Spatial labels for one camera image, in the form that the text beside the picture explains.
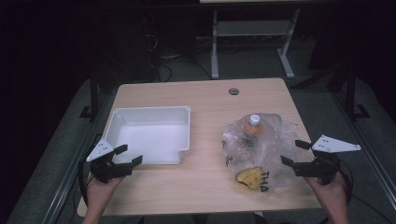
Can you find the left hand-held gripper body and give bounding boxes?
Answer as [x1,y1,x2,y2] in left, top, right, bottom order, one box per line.
[86,138,134,184]

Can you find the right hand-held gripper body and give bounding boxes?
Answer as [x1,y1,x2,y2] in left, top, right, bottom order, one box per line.
[292,133,362,186]

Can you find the clear plastic bag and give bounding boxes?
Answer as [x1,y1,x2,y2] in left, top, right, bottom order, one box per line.
[221,112,309,193]

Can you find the person's left hand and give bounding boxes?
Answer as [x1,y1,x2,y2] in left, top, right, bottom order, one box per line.
[85,176,125,213]

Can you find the person's right hand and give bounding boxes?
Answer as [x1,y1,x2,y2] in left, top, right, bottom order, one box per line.
[304,175,348,210]

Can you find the white plastic tray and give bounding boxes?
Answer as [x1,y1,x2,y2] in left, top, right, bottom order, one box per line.
[102,105,191,165]

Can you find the black metal stand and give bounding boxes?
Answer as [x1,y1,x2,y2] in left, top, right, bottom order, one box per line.
[78,70,101,120]
[345,63,372,120]

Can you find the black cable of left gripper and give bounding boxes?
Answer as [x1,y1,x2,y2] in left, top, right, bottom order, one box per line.
[78,133,104,200]

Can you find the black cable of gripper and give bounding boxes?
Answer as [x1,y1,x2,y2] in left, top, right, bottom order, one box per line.
[78,133,104,200]
[338,159,355,204]

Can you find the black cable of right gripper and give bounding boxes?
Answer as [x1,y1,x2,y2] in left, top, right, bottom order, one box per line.
[338,159,355,204]

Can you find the cables on floor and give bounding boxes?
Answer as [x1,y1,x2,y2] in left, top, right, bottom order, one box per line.
[146,32,213,82]

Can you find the white metal table frame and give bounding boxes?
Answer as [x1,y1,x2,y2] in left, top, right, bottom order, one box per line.
[210,8,301,80]

